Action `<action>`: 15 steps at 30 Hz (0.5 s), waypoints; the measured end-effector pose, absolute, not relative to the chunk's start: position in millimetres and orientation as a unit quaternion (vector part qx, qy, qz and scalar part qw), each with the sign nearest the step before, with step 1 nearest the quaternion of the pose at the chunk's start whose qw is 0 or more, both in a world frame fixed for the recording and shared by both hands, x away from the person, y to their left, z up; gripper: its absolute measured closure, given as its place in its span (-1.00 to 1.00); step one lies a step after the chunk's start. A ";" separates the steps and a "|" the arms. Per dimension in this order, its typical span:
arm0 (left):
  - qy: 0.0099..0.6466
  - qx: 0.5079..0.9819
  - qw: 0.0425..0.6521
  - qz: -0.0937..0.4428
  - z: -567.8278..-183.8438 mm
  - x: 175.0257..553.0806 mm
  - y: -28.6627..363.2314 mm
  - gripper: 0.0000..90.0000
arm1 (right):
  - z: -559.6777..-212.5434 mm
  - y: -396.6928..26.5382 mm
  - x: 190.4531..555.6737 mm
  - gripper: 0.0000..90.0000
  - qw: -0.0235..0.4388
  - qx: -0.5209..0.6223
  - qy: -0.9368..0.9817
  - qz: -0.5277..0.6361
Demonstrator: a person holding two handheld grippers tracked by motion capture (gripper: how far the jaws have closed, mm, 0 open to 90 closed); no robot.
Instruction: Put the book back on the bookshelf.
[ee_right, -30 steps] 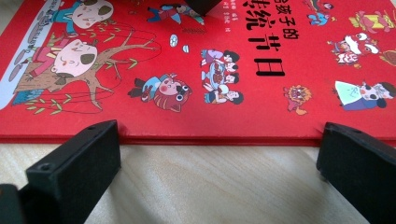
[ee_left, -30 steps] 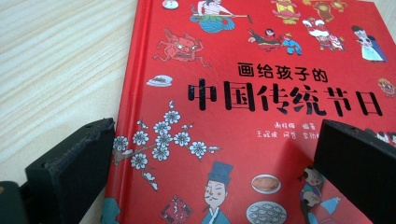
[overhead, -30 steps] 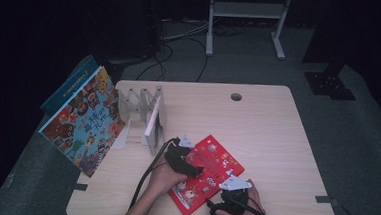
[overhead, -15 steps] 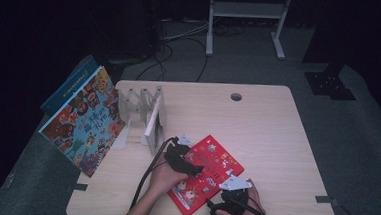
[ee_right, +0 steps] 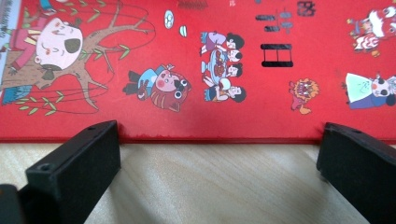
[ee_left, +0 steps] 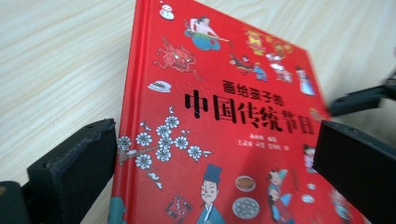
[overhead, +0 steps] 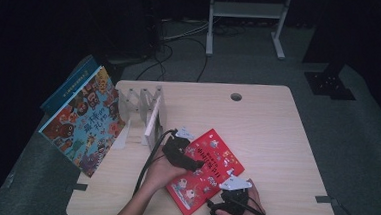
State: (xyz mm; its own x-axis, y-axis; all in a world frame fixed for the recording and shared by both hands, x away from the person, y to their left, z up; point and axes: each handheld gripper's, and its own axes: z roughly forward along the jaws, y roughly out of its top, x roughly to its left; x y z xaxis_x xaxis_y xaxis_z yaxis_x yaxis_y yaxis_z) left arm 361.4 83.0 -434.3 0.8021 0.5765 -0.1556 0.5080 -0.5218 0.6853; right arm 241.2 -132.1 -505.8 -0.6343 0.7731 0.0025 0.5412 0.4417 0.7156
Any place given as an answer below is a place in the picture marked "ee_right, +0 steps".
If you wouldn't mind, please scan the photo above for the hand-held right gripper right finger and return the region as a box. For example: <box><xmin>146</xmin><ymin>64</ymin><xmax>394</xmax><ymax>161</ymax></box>
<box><xmin>316</xmin><ymin>121</ymin><xmax>396</xmax><ymax>224</ymax></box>

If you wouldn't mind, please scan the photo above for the red picture book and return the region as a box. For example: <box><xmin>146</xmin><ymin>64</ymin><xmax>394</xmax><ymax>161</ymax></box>
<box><xmin>0</xmin><ymin>0</ymin><xmax>396</xmax><ymax>145</ymax></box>

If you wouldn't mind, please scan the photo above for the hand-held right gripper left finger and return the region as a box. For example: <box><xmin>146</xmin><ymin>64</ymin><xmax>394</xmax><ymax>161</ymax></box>
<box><xmin>18</xmin><ymin>119</ymin><xmax>122</xmax><ymax>224</ymax></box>

